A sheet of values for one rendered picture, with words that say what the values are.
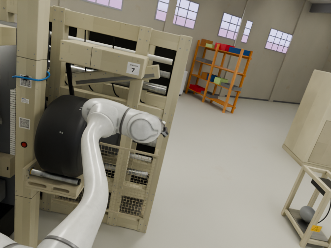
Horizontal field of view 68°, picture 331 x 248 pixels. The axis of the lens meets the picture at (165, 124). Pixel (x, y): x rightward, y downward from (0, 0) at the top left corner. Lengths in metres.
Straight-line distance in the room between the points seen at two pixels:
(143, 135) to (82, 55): 1.20
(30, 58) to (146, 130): 1.13
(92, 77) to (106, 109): 1.19
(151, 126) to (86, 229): 0.37
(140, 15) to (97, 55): 7.22
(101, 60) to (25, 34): 0.47
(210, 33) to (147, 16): 2.78
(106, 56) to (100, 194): 1.33
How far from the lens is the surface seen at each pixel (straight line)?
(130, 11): 8.91
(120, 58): 1.81
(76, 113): 1.62
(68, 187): 1.86
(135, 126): 0.79
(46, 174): 1.90
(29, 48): 1.76
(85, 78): 2.05
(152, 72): 1.92
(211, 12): 10.46
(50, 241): 0.57
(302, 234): 3.61
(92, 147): 0.75
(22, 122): 1.90
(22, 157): 2.02
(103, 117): 0.84
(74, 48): 1.91
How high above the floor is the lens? 1.95
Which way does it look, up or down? 19 degrees down
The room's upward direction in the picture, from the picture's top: 13 degrees clockwise
